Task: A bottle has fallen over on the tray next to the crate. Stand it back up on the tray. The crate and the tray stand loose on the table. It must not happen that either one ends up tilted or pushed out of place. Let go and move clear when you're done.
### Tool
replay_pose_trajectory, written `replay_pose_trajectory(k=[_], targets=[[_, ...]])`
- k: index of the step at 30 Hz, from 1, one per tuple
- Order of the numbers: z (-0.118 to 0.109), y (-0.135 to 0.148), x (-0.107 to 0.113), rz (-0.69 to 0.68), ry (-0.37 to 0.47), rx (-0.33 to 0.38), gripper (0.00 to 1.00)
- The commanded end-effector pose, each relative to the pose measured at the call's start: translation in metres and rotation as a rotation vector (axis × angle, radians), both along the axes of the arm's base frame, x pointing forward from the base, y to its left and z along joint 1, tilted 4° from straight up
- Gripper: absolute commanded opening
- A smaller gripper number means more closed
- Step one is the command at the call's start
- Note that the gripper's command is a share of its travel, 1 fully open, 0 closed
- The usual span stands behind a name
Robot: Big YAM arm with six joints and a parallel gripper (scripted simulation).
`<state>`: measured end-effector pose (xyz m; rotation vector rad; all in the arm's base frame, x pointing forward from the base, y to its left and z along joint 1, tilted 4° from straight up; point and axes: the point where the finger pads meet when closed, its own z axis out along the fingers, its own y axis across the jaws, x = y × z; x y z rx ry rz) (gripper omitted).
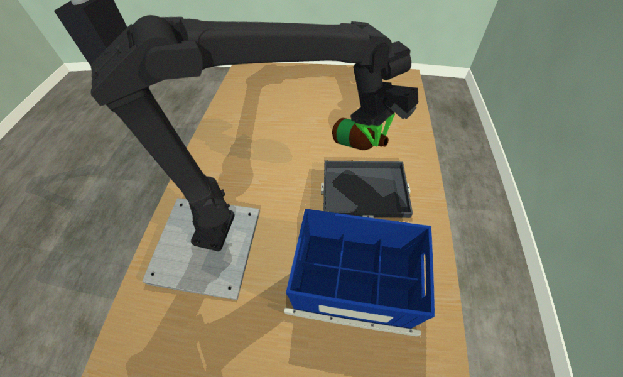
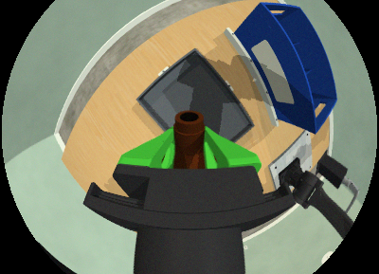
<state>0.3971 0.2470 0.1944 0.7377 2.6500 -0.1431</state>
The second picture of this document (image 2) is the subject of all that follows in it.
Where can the brown bottle with green label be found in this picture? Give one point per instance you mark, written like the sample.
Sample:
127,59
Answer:
189,132

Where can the blue divided crate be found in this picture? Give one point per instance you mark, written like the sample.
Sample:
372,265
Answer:
283,65

